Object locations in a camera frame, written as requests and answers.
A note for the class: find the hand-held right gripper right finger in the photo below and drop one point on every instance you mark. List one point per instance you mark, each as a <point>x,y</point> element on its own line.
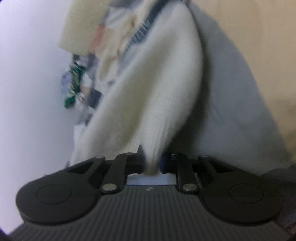
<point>165,163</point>

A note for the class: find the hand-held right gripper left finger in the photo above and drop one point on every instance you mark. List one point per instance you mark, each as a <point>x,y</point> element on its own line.
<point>134,162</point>

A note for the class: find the white fleece plaid garment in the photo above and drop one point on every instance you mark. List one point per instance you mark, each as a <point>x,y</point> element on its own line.
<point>150,92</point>

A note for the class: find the green shopping bag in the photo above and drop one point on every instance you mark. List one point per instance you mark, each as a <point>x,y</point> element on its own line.
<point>70,102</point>

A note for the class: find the patchwork quilt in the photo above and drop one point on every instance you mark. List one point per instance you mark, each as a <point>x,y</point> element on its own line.
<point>231,92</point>

